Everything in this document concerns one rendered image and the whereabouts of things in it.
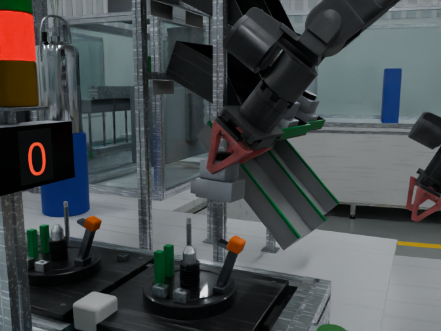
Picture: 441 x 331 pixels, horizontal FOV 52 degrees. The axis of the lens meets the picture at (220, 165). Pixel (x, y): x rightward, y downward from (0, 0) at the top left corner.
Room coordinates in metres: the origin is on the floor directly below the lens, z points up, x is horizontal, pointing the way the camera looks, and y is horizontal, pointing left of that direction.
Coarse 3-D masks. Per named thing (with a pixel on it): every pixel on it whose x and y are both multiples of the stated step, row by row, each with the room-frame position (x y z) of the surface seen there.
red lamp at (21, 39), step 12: (0, 12) 0.49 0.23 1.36; (12, 12) 0.49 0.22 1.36; (0, 24) 0.49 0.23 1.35; (12, 24) 0.49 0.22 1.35; (24, 24) 0.50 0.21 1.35; (0, 36) 0.49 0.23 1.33; (12, 36) 0.49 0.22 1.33; (24, 36) 0.50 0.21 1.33; (0, 48) 0.49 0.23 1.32; (12, 48) 0.49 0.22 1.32; (24, 48) 0.50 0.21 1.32
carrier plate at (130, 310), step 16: (144, 272) 0.73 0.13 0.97; (240, 272) 0.73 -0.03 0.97; (128, 288) 0.67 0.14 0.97; (240, 288) 0.67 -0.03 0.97; (256, 288) 0.67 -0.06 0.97; (272, 288) 0.67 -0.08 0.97; (288, 288) 0.70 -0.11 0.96; (128, 304) 0.62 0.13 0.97; (240, 304) 0.62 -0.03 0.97; (256, 304) 0.62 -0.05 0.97; (272, 304) 0.62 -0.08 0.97; (112, 320) 0.57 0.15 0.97; (128, 320) 0.57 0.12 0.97; (144, 320) 0.57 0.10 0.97; (160, 320) 0.57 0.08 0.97; (176, 320) 0.57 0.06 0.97; (192, 320) 0.57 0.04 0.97; (208, 320) 0.57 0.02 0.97; (224, 320) 0.57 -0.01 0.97; (240, 320) 0.57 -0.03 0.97; (256, 320) 0.57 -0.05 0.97
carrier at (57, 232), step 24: (48, 240) 0.77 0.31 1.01; (48, 264) 0.69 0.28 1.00; (72, 264) 0.72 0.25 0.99; (96, 264) 0.73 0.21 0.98; (120, 264) 0.77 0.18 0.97; (144, 264) 0.77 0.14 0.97; (48, 288) 0.67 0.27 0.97; (72, 288) 0.67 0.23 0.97; (96, 288) 0.67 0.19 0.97; (48, 312) 0.60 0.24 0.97; (72, 312) 0.60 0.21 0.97
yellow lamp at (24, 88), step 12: (0, 60) 0.49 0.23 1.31; (12, 60) 0.49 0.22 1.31; (24, 60) 0.50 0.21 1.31; (0, 72) 0.49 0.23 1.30; (12, 72) 0.49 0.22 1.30; (24, 72) 0.50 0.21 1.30; (36, 72) 0.52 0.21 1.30; (0, 84) 0.49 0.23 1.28; (12, 84) 0.49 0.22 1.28; (24, 84) 0.50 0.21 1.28; (36, 84) 0.52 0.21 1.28; (0, 96) 0.49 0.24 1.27; (12, 96) 0.49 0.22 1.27; (24, 96) 0.50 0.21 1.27; (36, 96) 0.51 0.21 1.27
